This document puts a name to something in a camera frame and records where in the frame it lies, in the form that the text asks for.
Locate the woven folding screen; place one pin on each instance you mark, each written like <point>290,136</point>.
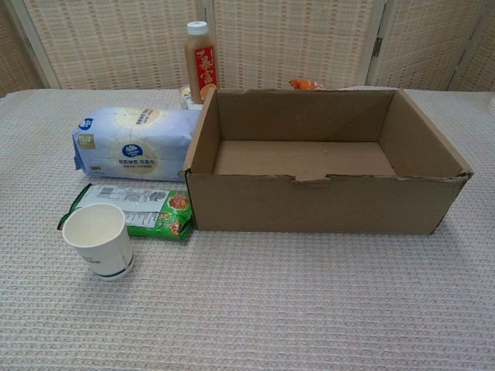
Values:
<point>116,42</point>

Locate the open brown cardboard box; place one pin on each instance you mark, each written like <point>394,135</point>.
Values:
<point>317,208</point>

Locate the green snack packet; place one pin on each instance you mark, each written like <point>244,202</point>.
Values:
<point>170,216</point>

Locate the milk tea bottle red label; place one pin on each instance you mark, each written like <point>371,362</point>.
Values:
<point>203,65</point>

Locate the white paper cup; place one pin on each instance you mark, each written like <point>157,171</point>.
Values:
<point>104,247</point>

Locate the orange snack packet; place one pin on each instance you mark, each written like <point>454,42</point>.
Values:
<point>303,84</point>

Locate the metal screen hinge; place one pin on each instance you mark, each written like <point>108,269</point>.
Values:
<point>376,48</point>

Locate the white snack package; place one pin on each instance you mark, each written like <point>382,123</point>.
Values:
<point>186,101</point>

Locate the white woven tablecloth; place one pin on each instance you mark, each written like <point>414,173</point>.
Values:
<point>247,309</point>

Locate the pale blue wet wipes pack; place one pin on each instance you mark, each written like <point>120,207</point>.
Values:
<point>135,150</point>

